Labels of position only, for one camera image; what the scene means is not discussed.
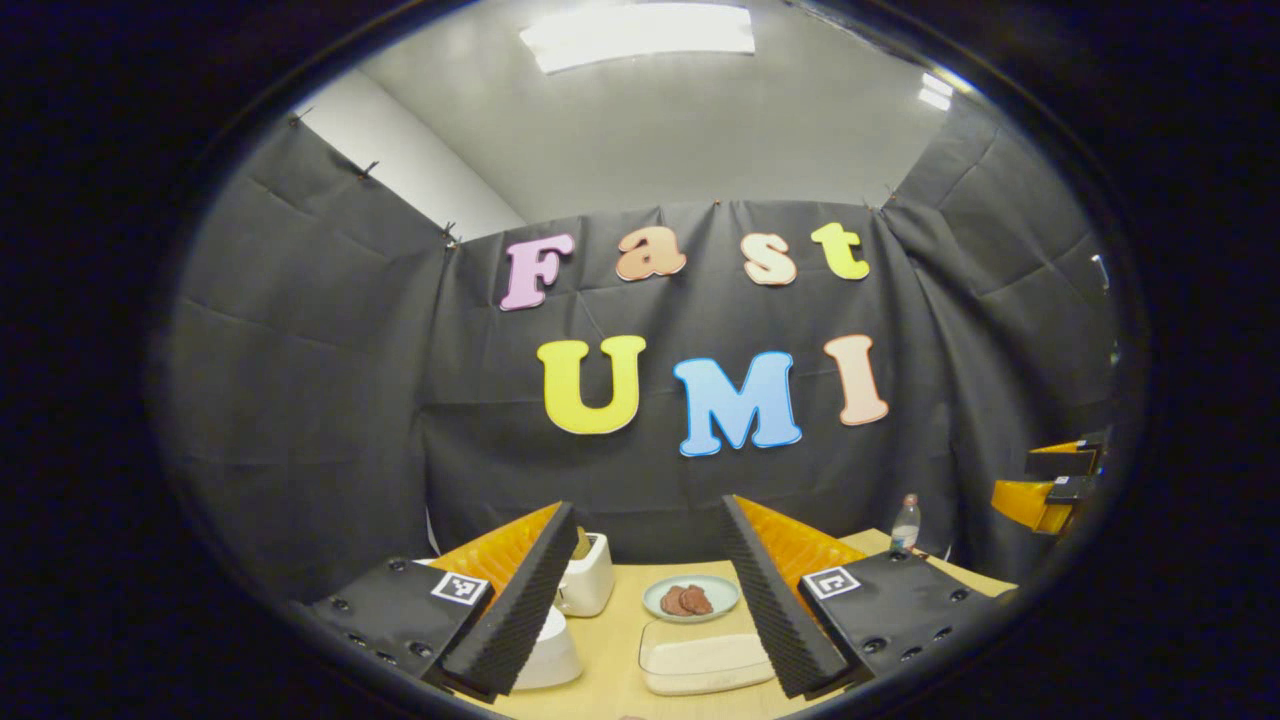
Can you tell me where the white toaster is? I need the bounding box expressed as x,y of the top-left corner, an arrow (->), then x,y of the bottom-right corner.
555,532 -> 616,618

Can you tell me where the clear plastic bottle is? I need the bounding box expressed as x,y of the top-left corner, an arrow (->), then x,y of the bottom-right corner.
890,493 -> 922,553

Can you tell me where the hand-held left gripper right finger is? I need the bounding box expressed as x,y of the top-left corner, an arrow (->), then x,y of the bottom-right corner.
718,493 -> 1009,701

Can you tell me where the pale green plate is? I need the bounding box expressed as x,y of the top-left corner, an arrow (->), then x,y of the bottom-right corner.
642,574 -> 742,625

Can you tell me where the clear plastic container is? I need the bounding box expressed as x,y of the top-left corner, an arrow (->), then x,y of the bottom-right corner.
638,618 -> 779,697

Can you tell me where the black backdrop cloth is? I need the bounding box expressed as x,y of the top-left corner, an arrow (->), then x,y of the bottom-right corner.
150,100 -> 1126,601

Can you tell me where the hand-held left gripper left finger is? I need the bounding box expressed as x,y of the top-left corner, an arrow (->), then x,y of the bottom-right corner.
300,500 -> 581,701

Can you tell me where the white rice cooker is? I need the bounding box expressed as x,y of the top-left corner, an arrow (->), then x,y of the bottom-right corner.
510,603 -> 585,691

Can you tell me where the ceiling light panel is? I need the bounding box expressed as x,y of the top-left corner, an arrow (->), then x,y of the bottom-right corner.
518,2 -> 757,76

